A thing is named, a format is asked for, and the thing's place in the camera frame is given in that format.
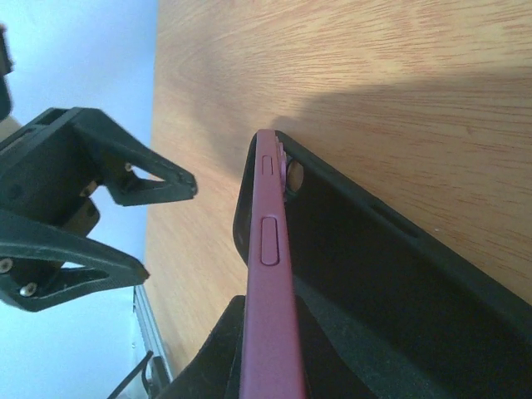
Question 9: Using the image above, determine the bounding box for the black phone case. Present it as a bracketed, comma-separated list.
[233, 130, 531, 398]

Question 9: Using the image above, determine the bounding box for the aluminium front rail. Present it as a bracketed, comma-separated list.
[133, 286, 175, 381]

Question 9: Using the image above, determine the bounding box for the pink phone black screen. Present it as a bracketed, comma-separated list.
[239, 130, 307, 398]

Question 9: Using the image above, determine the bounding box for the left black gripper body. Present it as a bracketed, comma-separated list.
[1, 114, 100, 236]

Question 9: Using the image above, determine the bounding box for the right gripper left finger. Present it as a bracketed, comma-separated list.
[164, 295, 245, 399]

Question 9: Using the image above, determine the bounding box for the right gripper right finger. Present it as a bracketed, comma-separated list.
[296, 286, 399, 398]

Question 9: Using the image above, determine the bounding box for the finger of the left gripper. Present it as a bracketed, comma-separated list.
[1, 210, 149, 313]
[70, 108, 196, 206]

